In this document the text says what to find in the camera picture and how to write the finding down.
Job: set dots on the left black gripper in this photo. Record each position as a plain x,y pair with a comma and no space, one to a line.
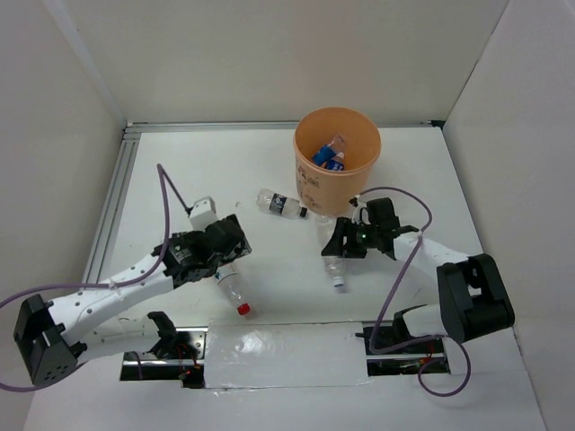
241,250

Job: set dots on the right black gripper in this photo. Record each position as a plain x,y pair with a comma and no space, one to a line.
335,245

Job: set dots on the clear unlabeled bottle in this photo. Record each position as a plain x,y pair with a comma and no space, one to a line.
334,267

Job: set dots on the red label red cap bottle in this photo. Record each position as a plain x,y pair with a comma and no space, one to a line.
231,285

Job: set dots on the blue label white cap bottle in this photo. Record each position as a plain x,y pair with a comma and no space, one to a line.
336,164

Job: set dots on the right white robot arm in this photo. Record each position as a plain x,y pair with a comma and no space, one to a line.
472,299

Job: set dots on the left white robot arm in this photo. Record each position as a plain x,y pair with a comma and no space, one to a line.
57,336

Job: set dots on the black label bottle by bin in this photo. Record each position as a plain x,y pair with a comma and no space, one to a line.
277,204

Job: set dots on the orange plastic bin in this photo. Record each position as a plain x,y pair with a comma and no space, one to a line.
328,192

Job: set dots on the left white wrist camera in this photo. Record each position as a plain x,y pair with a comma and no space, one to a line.
203,213

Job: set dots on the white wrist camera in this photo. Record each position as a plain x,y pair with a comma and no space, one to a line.
359,209
203,213

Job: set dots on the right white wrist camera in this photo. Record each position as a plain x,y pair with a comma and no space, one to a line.
359,209

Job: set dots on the aluminium frame rail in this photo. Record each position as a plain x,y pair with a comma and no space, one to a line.
106,232

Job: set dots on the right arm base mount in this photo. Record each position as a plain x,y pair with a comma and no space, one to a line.
406,360

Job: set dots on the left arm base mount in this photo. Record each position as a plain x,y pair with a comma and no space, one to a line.
183,364

